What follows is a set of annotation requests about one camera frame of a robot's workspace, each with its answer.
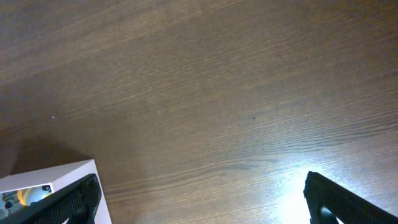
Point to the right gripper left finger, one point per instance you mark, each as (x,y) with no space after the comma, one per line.
(76,203)

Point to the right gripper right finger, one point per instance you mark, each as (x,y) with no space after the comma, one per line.
(329,202)

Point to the yellow grey face ball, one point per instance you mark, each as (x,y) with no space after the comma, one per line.
(32,195)

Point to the yellow grey toy truck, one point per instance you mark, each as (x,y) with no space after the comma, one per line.
(9,204)

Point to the pink cardboard box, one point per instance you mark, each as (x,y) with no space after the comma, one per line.
(58,177)

